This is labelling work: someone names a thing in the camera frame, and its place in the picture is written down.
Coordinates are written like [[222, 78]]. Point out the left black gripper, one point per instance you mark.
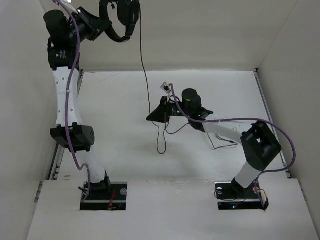
[[96, 25]]

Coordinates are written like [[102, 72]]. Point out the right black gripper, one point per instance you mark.
[[162, 113]]

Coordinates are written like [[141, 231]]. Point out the black headphones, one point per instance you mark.
[[128, 14]]

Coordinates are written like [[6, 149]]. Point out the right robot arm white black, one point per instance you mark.
[[259, 144]]

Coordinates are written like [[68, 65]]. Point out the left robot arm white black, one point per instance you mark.
[[66, 32]]

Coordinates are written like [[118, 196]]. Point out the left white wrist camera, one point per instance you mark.
[[67, 3]]

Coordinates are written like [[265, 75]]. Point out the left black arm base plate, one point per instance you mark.
[[106, 198]]

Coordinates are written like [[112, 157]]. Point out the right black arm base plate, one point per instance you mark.
[[231, 198]]

